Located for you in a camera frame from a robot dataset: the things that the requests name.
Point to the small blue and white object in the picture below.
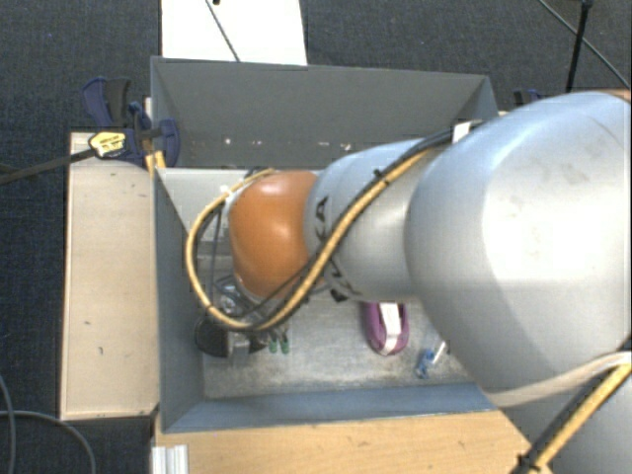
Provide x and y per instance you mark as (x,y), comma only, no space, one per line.
(424,361)

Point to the pale wood flat board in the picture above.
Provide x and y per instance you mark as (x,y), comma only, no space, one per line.
(108,284)

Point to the purple and white packet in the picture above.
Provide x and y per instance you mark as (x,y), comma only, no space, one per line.
(381,331)

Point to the black round object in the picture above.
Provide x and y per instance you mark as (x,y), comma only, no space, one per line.
(212,338)

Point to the grey metal bin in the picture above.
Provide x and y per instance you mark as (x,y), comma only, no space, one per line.
(296,111)

